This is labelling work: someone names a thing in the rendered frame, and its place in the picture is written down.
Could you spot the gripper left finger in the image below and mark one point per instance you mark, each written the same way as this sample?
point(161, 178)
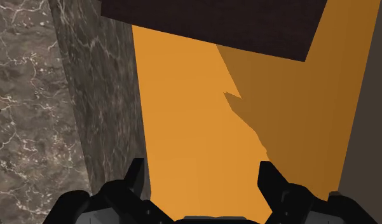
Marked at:
point(116, 198)

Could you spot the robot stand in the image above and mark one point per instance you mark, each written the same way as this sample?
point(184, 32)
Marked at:
point(221, 21)

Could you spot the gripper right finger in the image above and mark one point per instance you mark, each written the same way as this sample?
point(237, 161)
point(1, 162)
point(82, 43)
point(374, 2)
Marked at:
point(286, 198)

